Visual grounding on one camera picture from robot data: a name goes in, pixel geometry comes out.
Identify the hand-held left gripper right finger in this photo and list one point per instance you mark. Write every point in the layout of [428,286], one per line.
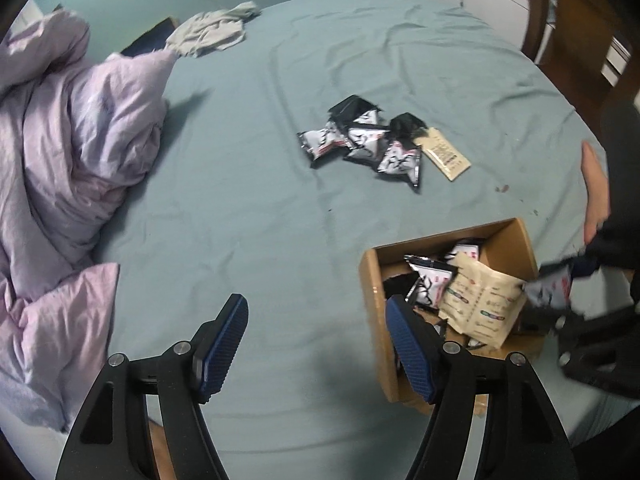
[410,345]

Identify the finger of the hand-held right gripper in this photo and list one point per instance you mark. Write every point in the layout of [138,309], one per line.
[582,265]
[595,350]

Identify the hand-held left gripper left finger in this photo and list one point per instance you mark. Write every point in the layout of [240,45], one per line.
[225,345]

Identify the black white antler snack packet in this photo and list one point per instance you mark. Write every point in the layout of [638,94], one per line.
[547,287]

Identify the cardboard box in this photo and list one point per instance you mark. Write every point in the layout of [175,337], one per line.
[372,300]

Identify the pile of black white packets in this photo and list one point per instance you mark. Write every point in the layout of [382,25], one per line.
[430,285]
[320,142]

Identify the wooden chair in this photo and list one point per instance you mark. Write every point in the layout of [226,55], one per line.
[575,20]

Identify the purple quilt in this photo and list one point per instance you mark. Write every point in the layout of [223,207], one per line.
[65,160]

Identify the grey garment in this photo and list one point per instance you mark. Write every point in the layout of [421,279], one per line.
[210,32]

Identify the dark blue pillow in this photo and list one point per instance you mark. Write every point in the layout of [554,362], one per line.
[150,40]

